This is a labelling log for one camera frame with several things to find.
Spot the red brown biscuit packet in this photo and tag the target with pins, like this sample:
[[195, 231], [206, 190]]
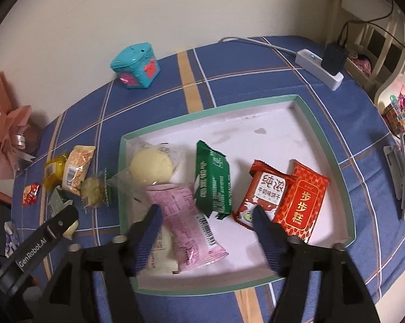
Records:
[[263, 191]]

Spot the yellow jelly cup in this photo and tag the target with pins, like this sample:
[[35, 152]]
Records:
[[72, 228]]

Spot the pink snack packet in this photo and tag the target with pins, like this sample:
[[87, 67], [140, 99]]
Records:
[[185, 222]]

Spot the white phone stand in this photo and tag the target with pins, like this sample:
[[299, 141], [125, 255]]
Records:
[[392, 168]]

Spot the cream wooden shelf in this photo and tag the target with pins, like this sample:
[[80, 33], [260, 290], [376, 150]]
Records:
[[357, 3]]

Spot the green biscuit packet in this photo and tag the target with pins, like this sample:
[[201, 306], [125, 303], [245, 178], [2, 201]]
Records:
[[212, 181]]

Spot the pale green snack packet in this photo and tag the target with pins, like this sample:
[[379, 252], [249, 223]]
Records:
[[58, 205]]

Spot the patterned mug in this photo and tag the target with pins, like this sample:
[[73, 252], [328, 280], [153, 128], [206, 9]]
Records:
[[396, 117]]

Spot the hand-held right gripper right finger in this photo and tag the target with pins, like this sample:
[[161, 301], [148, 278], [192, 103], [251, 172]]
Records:
[[266, 239]]

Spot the teal toy box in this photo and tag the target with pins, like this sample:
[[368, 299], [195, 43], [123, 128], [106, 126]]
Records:
[[136, 65]]

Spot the round white bun packet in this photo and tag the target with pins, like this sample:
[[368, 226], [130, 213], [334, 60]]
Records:
[[152, 168]]

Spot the pink pouch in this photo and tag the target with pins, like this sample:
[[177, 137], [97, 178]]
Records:
[[361, 64]]

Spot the white tray with green rim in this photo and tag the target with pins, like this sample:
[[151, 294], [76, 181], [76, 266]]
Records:
[[242, 134]]

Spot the white cream snack packet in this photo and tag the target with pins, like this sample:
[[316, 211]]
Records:
[[162, 259]]

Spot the white power strip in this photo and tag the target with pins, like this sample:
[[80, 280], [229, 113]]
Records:
[[315, 64]]

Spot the blue white crumpled wrapper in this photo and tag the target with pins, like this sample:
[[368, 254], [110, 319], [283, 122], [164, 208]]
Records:
[[11, 242]]

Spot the pink flower bouquet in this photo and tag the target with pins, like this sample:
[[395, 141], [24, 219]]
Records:
[[3, 121]]

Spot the yellow cake packet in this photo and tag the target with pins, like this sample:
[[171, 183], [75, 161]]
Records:
[[52, 171]]

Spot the beige bread packet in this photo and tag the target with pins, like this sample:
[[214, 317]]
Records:
[[76, 168]]

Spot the green wrapped round pastry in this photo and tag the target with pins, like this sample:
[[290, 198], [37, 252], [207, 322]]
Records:
[[93, 188]]

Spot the red patterned cake packet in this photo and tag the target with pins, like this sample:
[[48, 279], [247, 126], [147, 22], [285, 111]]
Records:
[[303, 205]]

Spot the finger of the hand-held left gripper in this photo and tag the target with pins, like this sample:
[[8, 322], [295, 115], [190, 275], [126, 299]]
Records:
[[64, 223]]

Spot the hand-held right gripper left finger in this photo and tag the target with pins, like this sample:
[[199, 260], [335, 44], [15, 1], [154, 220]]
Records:
[[148, 239]]

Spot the small red snack packet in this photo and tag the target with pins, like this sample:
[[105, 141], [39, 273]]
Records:
[[31, 194]]

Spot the blue checked tablecloth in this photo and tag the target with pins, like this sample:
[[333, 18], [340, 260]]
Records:
[[367, 161]]

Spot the black charger plug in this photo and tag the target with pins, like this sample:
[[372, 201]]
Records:
[[335, 57]]

